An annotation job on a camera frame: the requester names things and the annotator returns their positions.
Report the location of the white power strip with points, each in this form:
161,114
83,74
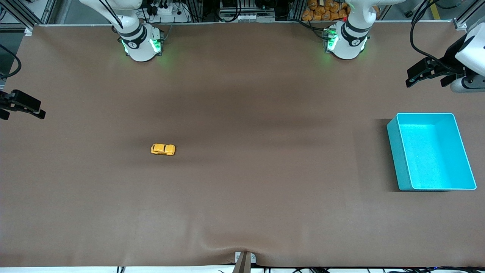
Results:
172,17

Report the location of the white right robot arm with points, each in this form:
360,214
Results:
141,45

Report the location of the aluminium frame profile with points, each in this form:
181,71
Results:
47,9
468,14

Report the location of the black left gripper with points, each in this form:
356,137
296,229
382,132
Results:
449,60

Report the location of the yellow beetle toy car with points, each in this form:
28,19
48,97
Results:
163,149

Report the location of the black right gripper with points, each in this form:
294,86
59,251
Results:
8,99

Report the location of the white terminal block equipment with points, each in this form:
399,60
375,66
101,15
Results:
246,17

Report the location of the turquoise plastic bin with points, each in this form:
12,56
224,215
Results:
432,155

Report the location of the brown table mat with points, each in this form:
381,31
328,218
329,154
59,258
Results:
242,113

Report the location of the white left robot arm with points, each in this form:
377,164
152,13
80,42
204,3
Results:
346,43

